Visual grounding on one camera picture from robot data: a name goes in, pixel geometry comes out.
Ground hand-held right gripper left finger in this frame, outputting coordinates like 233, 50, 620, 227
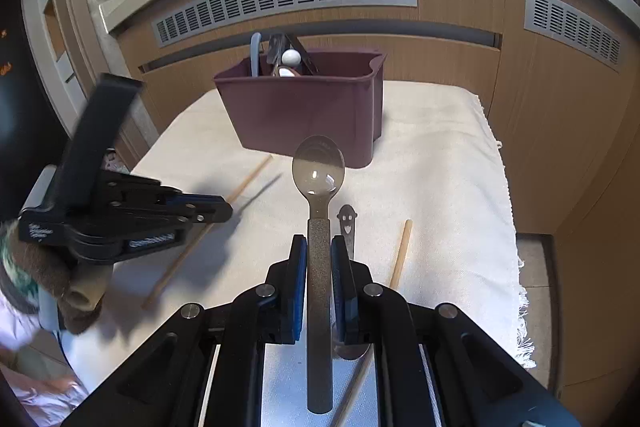
62, 234, 308, 427

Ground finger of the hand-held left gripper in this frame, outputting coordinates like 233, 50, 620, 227
104, 171, 234, 225

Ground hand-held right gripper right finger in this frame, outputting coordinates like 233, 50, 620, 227
331, 236, 583, 427

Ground black handled metal spoon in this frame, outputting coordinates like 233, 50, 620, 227
291, 134, 347, 415
286, 36, 321, 76

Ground wooden chopstick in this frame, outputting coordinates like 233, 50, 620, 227
332, 219, 414, 427
141, 153, 274, 312

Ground smiley face metal spoon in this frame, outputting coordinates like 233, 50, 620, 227
334, 205, 372, 360

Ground purple plastic utensil container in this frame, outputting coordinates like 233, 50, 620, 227
212, 48, 386, 169

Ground person's left forearm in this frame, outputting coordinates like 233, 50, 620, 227
0, 287, 86, 427

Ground person's left hand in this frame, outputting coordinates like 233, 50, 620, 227
0, 219, 106, 335

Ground white towel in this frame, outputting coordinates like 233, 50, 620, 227
65, 79, 528, 427

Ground dark panel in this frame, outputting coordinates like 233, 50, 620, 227
0, 0, 76, 218

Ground short grey vent grille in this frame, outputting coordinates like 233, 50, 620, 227
524, 0, 623, 72

